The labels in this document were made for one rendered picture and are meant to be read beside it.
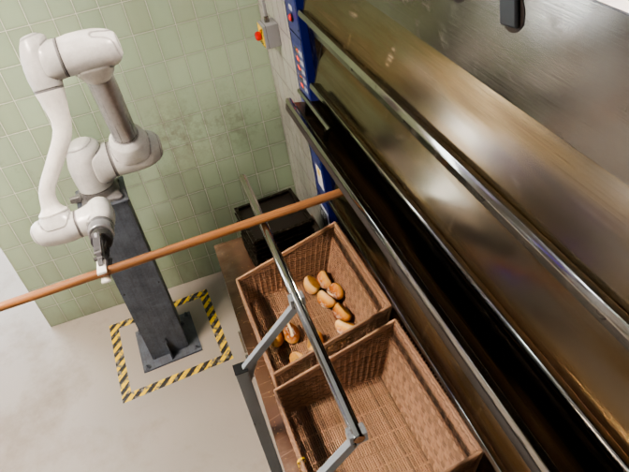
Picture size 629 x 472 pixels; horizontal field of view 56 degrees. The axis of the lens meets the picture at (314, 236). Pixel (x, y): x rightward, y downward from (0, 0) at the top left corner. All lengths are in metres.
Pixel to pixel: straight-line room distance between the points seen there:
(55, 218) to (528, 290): 1.64
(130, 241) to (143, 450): 0.98
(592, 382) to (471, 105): 0.54
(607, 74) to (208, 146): 2.58
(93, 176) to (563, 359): 2.04
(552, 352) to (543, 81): 0.49
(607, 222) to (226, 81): 2.41
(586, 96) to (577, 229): 0.21
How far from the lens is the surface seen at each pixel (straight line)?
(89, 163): 2.65
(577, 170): 0.99
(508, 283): 1.25
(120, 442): 3.12
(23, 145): 3.19
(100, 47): 2.19
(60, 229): 2.29
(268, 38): 2.70
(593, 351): 1.11
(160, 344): 3.28
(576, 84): 0.91
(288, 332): 2.37
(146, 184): 3.29
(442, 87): 1.29
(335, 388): 1.51
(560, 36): 0.92
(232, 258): 2.86
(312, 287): 2.52
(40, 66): 2.22
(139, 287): 3.01
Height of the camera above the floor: 2.39
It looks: 39 degrees down
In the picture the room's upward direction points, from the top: 11 degrees counter-clockwise
